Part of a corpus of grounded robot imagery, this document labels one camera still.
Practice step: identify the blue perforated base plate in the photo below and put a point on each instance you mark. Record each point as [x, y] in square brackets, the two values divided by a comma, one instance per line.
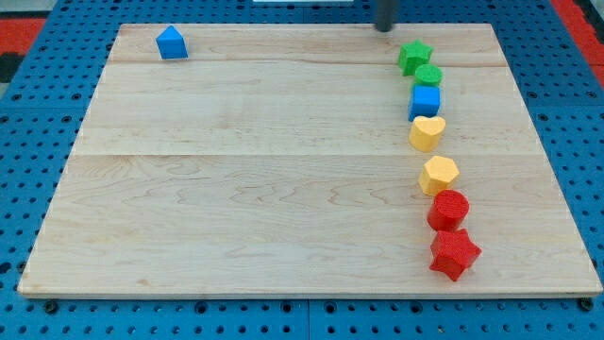
[45, 102]

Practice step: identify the light wooden board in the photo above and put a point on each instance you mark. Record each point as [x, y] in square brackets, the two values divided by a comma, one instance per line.
[274, 162]

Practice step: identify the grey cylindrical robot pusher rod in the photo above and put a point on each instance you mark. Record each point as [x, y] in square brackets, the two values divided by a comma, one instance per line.
[384, 15]

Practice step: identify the red cylinder block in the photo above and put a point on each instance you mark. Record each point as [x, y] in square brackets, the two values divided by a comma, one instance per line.
[448, 210]

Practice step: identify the blue cube block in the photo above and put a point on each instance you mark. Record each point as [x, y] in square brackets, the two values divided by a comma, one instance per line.
[424, 101]

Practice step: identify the green star block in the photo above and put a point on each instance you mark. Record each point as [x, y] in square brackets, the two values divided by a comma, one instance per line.
[412, 55]

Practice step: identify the yellow hexagon block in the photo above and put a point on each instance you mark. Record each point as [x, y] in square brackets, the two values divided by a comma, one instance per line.
[438, 174]

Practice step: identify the blue pentagon block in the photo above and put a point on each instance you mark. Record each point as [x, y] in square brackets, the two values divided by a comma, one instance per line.
[171, 44]

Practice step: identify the red star block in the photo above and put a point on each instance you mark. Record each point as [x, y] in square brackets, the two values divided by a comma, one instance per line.
[453, 252]

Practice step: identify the green cylinder block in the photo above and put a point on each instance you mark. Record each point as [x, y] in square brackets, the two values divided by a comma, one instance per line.
[428, 75]

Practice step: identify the yellow heart block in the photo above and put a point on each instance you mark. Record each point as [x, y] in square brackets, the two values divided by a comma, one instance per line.
[426, 132]

